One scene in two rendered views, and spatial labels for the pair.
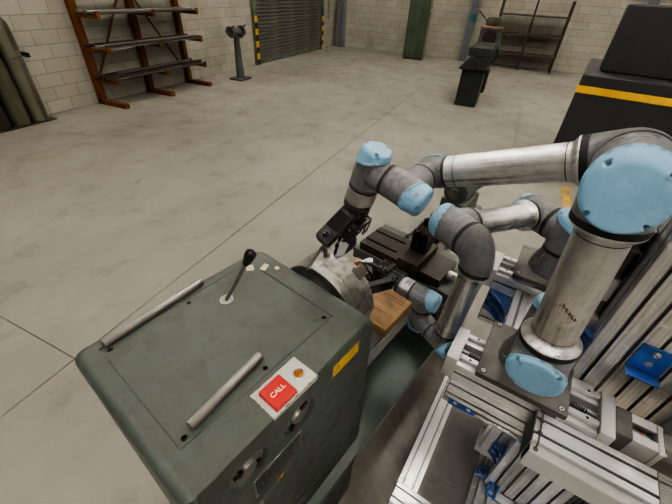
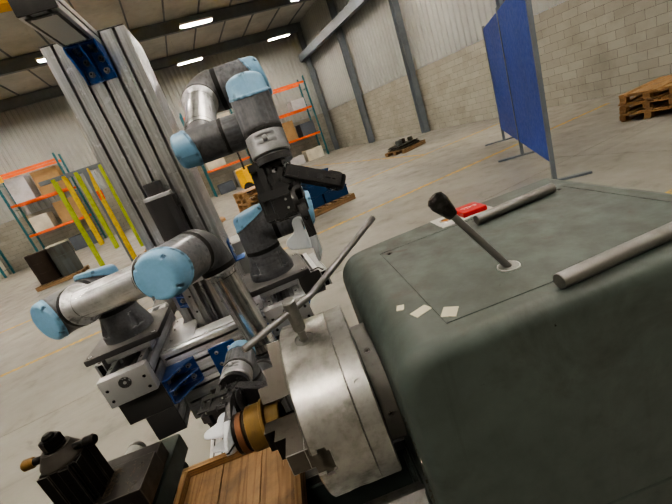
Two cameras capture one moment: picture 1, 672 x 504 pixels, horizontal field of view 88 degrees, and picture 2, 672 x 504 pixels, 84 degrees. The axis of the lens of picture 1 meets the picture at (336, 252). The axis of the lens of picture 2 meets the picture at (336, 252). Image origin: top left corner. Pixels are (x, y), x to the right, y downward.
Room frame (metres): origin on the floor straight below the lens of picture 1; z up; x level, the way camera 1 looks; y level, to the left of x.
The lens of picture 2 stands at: (1.22, 0.54, 1.55)
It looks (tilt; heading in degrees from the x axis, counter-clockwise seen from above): 18 degrees down; 230
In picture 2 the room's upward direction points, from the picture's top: 20 degrees counter-clockwise
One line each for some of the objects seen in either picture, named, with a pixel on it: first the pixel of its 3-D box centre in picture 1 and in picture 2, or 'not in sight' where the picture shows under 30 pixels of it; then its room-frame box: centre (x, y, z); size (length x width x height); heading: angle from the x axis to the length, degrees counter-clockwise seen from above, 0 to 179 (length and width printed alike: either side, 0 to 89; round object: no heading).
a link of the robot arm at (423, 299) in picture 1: (424, 298); (240, 361); (0.91, -0.33, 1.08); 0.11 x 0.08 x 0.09; 51
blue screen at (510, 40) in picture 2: not in sight; (510, 85); (-5.65, -1.95, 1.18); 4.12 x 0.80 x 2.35; 29
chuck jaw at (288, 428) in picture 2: not in sight; (298, 443); (1.02, 0.04, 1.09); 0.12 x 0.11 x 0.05; 53
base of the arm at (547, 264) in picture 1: (555, 258); (122, 317); (1.02, -0.80, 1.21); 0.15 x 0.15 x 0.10
